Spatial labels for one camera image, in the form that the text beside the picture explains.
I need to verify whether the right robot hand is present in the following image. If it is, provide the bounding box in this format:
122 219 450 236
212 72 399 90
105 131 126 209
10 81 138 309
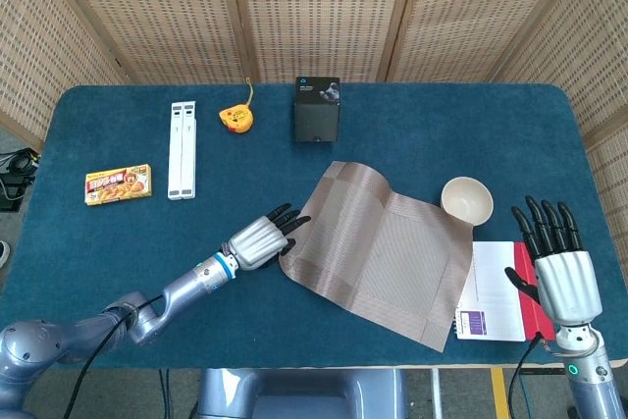
503 195 603 328

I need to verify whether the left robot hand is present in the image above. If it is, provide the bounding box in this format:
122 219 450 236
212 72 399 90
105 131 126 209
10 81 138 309
223 202 312 272

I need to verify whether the white bowl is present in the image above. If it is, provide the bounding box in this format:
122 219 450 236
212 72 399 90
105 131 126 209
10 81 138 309
440 176 495 228

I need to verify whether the gray woven placemat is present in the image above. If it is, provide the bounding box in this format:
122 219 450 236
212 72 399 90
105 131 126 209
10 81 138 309
278 160 476 353

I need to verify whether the red hardcover book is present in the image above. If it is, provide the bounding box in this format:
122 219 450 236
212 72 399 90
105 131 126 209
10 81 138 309
513 240 557 341

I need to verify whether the white spiral notebook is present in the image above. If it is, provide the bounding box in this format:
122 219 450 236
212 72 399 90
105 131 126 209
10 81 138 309
453 240 539 343

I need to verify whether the white folding stand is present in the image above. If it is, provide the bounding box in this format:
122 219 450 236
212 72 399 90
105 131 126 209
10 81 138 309
167 100 198 201

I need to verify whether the yellow tape measure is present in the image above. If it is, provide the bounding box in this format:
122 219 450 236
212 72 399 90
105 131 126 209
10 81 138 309
218 77 255 136

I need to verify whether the black cardboard box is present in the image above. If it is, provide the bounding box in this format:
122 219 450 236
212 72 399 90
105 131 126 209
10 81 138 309
293 76 341 143

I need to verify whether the yellow curry roux box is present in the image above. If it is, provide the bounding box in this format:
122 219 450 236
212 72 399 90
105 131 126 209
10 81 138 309
84 162 153 207

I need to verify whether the blue-gray robot torso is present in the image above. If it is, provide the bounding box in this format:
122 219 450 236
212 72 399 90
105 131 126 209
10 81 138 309
194 368 408 419

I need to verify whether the blue table cover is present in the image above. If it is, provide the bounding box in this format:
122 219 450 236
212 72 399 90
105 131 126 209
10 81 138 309
0 83 617 371

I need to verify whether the white table leg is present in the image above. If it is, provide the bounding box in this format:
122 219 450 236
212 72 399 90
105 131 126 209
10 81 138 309
429 367 443 419

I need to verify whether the woven folding screen panel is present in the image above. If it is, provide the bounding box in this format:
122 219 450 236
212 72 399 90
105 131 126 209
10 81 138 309
41 0 259 85
0 0 127 148
493 0 628 263
226 0 422 84
377 0 580 84

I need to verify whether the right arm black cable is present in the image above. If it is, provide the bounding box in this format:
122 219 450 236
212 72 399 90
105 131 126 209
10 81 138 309
507 332 546 419

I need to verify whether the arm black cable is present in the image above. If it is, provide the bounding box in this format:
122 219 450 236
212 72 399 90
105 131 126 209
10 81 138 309
61 293 166 419
507 332 546 419

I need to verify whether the black cable under table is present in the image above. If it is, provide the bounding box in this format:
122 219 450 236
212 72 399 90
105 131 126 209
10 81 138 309
157 368 172 419

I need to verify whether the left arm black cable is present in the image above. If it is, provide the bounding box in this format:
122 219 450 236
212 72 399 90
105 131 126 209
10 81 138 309
61 293 166 419

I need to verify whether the black floor cable bundle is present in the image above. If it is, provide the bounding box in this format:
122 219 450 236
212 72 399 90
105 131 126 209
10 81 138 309
0 146 41 212

